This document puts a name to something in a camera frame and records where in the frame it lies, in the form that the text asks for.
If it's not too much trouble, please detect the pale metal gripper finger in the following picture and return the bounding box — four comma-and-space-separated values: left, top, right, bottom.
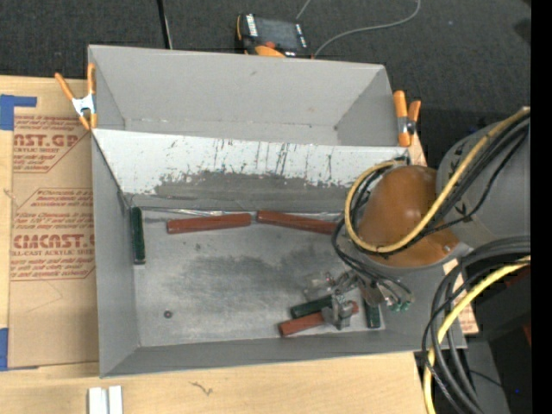
321, 292, 354, 331
303, 270, 346, 302

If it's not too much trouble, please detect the dark green flat block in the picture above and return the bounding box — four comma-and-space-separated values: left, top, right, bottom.
289, 296, 336, 320
129, 206, 147, 265
363, 298, 383, 329

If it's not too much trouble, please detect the red-brown flat block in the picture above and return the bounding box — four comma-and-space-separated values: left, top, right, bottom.
255, 210, 341, 236
166, 212, 253, 235
277, 302, 361, 339

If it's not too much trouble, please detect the grey metal bin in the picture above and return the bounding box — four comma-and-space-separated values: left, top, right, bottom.
87, 44, 469, 379

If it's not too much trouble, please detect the brown cardboard board red print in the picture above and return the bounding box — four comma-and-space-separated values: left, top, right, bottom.
0, 74, 480, 370

